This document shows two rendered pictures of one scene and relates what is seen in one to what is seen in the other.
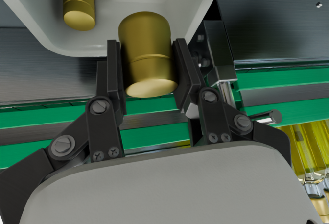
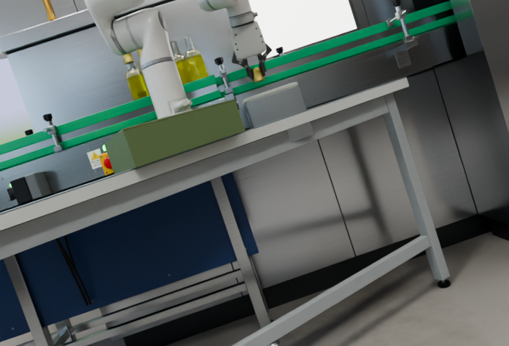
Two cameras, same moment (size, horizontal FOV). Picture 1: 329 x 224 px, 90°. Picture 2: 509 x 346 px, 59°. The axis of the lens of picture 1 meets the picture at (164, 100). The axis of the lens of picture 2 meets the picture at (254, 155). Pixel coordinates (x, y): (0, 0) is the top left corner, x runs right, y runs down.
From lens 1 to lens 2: 1.38 m
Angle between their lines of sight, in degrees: 18
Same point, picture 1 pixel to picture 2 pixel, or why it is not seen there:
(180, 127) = (232, 79)
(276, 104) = (202, 87)
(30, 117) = (296, 70)
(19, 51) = (308, 95)
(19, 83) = (303, 82)
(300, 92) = (189, 95)
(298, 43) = not seen: hidden behind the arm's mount
